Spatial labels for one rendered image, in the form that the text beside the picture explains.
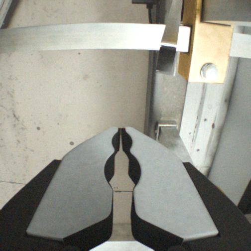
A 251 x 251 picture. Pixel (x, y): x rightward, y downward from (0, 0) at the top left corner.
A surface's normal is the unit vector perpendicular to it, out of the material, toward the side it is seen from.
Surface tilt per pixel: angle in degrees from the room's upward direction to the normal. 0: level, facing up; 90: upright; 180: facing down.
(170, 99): 0
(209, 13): 90
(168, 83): 0
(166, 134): 90
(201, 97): 0
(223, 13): 90
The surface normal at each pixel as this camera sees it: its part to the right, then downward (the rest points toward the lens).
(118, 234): 0.02, -0.88
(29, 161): 0.02, 0.47
